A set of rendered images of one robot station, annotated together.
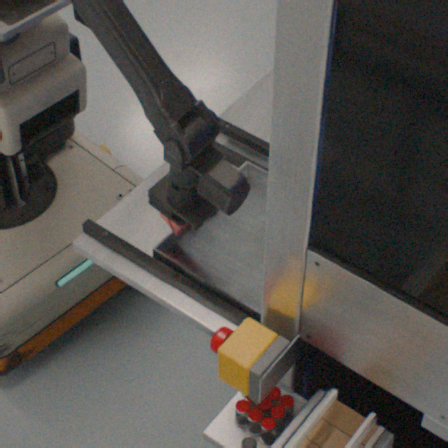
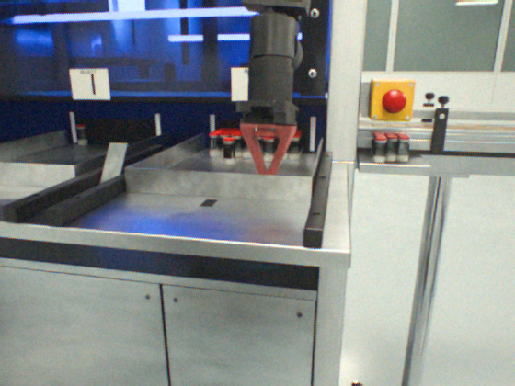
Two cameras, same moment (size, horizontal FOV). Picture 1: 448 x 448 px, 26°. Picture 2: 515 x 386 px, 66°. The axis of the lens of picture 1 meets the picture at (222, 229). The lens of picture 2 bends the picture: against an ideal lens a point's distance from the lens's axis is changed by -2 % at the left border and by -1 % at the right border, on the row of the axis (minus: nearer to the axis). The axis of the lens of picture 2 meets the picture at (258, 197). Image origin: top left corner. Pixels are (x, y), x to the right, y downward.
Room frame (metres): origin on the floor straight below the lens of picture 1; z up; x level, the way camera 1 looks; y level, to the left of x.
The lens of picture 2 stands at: (1.30, 0.53, 1.04)
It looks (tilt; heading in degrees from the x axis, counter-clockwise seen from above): 17 degrees down; 244
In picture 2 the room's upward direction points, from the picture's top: straight up
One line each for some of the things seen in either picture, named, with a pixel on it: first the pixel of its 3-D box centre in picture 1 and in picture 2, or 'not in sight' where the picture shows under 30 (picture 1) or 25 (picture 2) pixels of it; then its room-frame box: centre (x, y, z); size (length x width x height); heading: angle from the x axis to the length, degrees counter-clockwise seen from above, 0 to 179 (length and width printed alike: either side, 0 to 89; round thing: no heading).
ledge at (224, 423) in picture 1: (267, 429); (390, 161); (0.71, -0.06, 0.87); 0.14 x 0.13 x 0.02; 53
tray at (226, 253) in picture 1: (282, 255); (243, 159); (1.02, -0.10, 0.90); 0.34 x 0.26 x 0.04; 53
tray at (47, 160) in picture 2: not in sight; (70, 152); (1.29, -0.31, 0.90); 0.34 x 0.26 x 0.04; 53
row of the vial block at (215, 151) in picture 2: not in sight; (253, 145); (0.97, -0.17, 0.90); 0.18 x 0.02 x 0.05; 142
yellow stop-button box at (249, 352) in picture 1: (252, 359); (390, 99); (0.75, -0.04, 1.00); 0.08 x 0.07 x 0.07; 53
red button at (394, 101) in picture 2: (226, 342); (394, 101); (0.78, 0.00, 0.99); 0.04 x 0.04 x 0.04; 53
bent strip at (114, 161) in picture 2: (255, 148); (95, 172); (1.27, -0.06, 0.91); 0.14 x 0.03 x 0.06; 52
